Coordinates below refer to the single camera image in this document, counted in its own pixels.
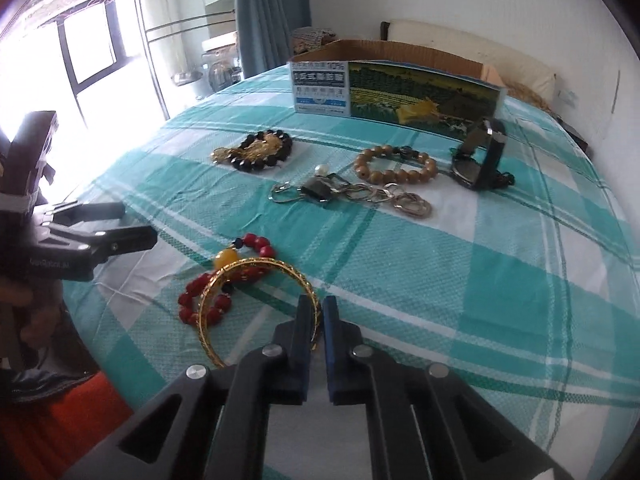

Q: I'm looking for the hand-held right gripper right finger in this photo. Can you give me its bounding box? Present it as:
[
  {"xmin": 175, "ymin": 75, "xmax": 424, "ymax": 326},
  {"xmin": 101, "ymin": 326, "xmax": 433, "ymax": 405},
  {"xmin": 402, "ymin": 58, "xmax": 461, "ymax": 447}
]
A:
[{"xmin": 322, "ymin": 296, "xmax": 576, "ymax": 480}]

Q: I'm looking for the gold bangle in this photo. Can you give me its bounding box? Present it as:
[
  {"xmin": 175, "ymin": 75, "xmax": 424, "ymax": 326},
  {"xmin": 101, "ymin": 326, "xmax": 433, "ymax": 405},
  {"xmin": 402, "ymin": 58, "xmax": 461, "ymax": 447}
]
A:
[{"xmin": 197, "ymin": 257, "xmax": 321, "ymax": 367}]

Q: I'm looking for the yellow floral blanket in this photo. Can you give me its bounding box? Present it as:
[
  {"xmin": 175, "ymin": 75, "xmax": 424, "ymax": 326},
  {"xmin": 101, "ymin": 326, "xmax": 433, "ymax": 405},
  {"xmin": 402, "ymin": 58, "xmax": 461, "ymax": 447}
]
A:
[{"xmin": 500, "ymin": 77, "xmax": 553, "ymax": 108}]

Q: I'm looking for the person's left hand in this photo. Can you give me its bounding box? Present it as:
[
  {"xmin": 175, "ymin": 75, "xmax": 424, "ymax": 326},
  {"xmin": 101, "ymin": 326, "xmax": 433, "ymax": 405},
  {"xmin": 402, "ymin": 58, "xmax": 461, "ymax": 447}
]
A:
[{"xmin": 0, "ymin": 277, "xmax": 68, "ymax": 351}]

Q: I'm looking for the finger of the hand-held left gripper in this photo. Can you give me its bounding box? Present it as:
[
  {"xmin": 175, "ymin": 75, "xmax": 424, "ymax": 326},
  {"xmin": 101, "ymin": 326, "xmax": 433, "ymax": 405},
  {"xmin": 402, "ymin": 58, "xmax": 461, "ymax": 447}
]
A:
[
  {"xmin": 50, "ymin": 224, "xmax": 158, "ymax": 267},
  {"xmin": 47, "ymin": 201, "xmax": 126, "ymax": 227}
]

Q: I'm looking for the printed cardboard box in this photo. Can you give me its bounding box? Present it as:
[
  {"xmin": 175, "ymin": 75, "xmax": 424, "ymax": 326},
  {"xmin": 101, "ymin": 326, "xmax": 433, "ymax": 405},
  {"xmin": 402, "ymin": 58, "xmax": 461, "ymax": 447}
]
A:
[{"xmin": 288, "ymin": 39, "xmax": 508, "ymax": 138}]

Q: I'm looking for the black wrist watch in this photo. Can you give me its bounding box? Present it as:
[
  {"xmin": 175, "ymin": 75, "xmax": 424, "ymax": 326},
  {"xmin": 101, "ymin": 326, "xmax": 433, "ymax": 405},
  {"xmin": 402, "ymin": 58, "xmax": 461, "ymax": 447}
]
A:
[{"xmin": 450, "ymin": 117, "xmax": 508, "ymax": 191}]

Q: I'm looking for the blue curtain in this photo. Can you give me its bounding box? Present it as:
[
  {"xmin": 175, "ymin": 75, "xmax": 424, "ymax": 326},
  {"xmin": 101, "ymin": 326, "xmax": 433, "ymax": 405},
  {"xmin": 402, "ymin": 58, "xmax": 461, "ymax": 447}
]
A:
[{"xmin": 234, "ymin": 0, "xmax": 313, "ymax": 81}]

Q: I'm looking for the washing machine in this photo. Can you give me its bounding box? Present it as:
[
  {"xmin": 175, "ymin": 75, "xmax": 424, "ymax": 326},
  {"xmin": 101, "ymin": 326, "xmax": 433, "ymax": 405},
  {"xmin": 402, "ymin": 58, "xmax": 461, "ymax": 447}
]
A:
[{"xmin": 201, "ymin": 45, "xmax": 242, "ymax": 93}]

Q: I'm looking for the silver key ring chain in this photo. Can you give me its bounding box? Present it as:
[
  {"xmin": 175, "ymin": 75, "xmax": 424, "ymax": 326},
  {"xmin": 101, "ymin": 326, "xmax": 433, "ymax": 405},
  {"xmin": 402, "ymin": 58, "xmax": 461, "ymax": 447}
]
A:
[{"xmin": 345, "ymin": 182, "xmax": 433, "ymax": 221}]

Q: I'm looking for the teal plaid bed sheet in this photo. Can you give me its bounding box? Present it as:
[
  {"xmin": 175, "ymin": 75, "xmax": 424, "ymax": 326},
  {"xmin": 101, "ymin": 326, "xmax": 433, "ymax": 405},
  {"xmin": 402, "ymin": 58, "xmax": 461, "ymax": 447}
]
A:
[{"xmin": 60, "ymin": 62, "xmax": 640, "ymax": 480}]

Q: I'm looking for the patterned cloth pile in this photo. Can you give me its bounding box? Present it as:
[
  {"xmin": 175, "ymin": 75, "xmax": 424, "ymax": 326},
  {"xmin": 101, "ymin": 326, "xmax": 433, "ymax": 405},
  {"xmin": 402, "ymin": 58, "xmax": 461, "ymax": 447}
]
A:
[{"xmin": 291, "ymin": 26, "xmax": 341, "ymax": 56}]

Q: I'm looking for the cream padded headboard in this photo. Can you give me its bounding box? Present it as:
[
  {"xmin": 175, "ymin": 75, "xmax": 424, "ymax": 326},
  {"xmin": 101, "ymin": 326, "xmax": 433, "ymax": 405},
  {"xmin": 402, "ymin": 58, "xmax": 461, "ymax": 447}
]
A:
[{"xmin": 381, "ymin": 19, "xmax": 558, "ymax": 106}]

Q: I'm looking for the dark cloth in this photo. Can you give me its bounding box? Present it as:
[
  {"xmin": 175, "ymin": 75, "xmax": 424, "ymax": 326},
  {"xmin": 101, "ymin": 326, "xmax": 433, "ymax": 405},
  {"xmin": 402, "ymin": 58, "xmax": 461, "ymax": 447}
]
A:
[{"xmin": 0, "ymin": 330, "xmax": 101, "ymax": 406}]

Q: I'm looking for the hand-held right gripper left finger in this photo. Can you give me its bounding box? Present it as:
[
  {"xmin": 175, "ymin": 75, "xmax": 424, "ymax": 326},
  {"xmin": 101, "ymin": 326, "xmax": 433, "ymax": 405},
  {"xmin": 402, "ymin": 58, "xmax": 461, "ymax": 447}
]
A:
[{"xmin": 62, "ymin": 294, "xmax": 316, "ymax": 480}]

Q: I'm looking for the dark wooden nightstand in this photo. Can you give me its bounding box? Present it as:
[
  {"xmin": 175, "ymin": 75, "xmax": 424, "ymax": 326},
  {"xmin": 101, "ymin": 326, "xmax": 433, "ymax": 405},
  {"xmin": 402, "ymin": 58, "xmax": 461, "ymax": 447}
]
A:
[{"xmin": 555, "ymin": 114, "xmax": 594, "ymax": 158}]

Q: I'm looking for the red bead bracelet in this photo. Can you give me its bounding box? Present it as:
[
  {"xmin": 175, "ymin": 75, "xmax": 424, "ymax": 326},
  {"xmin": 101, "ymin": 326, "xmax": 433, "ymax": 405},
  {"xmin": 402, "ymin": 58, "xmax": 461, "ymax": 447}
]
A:
[{"xmin": 177, "ymin": 232, "xmax": 278, "ymax": 326}]

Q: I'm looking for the wooden bead bracelet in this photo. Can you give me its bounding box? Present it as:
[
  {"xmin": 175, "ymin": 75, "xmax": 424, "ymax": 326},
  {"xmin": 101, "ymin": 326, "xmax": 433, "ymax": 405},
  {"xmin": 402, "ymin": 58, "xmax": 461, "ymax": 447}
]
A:
[{"xmin": 352, "ymin": 144, "xmax": 440, "ymax": 186}]

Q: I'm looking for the orange cloth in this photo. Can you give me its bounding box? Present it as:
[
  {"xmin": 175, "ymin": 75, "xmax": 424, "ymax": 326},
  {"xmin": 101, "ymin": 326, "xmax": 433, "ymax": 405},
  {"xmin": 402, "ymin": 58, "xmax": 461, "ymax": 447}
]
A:
[{"xmin": 0, "ymin": 372, "xmax": 146, "ymax": 480}]

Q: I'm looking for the black framed window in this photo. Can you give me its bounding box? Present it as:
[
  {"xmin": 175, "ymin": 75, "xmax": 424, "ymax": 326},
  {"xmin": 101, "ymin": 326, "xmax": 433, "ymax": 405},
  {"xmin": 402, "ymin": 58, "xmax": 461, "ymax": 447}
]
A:
[{"xmin": 0, "ymin": 0, "xmax": 171, "ymax": 121}]

